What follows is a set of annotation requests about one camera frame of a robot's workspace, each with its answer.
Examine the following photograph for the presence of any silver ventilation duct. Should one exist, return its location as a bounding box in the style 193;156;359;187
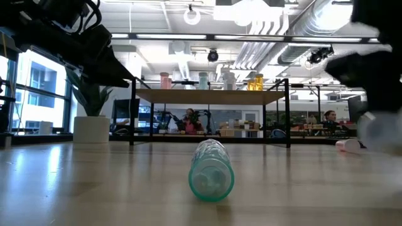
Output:
278;0;354;65

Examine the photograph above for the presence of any green snake plant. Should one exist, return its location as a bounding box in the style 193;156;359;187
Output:
65;67;114;117

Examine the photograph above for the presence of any green translucent pill bottle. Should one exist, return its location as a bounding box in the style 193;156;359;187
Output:
188;138;236;203

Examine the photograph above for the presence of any small white container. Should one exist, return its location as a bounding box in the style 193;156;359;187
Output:
38;121;54;136

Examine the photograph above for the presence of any wooden shelf black frame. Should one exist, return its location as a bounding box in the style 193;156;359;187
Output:
128;76;291;149

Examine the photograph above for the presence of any large window black frame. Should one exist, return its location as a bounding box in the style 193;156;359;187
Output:
0;46;72;134

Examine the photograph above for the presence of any green pill bottle white cap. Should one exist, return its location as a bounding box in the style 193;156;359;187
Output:
198;72;209;90

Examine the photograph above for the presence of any white plant pot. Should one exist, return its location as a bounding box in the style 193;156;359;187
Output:
73;116;111;144

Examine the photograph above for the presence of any white hanging ring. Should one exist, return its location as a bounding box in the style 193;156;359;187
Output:
183;4;202;26

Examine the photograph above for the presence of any black computer monitor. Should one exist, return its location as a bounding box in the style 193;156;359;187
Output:
347;95;367;124
112;98;141;119

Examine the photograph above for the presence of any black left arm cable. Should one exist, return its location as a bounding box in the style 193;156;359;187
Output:
80;0;103;32

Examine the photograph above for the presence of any clear wide capsule bottle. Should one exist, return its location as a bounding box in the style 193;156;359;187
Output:
357;109;402;157

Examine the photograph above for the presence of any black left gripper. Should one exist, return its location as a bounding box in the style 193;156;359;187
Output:
18;0;135;88

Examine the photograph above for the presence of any black aluminium table frame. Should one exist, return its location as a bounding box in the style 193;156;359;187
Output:
0;133;362;148

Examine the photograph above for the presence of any person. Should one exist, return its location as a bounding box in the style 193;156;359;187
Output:
322;109;346;131
177;108;205;135

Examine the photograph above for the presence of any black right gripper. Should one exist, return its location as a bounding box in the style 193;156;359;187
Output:
325;0;402;112

